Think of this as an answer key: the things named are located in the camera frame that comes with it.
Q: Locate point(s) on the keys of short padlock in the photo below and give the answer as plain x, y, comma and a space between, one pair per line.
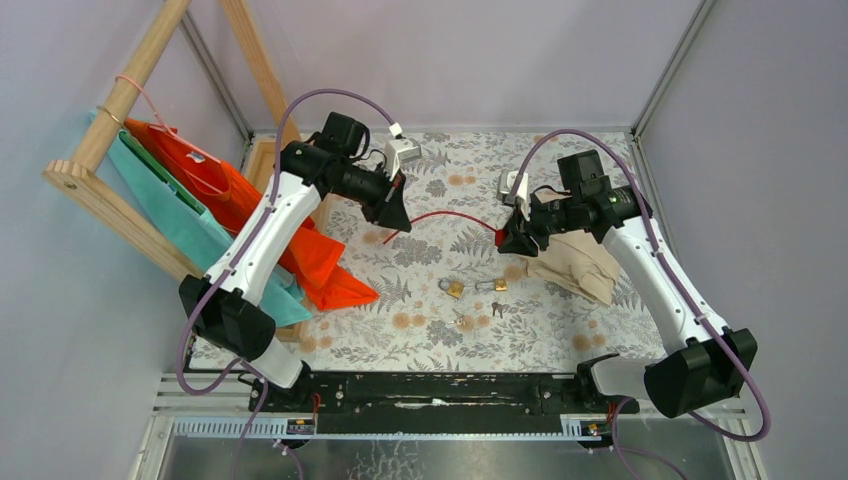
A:
459, 318

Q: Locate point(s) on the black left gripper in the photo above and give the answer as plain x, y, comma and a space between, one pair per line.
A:
387, 210

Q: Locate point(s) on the beige folded cloth bag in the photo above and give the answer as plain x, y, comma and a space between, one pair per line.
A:
577, 263

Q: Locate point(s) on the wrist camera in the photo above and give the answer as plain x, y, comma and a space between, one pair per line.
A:
512, 190
399, 149

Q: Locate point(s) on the long shackle brass padlock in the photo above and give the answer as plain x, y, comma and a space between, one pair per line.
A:
496, 285

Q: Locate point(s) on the teal cloth bag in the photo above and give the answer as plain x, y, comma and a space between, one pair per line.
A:
197, 234

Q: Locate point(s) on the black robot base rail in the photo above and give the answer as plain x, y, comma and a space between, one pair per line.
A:
444, 404

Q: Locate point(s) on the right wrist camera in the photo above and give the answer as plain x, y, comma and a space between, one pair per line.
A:
512, 190

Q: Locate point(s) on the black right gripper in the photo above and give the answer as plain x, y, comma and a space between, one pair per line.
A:
518, 241

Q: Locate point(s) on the short shackle brass padlock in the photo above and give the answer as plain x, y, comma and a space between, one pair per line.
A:
453, 288

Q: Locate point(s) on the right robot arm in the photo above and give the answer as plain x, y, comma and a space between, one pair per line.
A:
698, 368

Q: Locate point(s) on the keys of long padlock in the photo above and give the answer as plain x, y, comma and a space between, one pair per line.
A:
498, 309

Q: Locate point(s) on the wooden tray base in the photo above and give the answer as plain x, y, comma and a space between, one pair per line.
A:
262, 172

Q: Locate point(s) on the orange cloth bag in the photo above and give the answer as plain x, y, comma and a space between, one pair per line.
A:
181, 158

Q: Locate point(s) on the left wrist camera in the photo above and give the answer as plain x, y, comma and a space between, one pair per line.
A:
399, 149

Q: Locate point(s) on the green bag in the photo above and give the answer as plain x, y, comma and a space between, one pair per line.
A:
160, 172

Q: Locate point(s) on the red cable lock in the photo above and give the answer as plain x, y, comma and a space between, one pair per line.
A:
448, 215

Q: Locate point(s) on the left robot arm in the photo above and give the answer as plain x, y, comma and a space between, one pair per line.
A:
223, 306

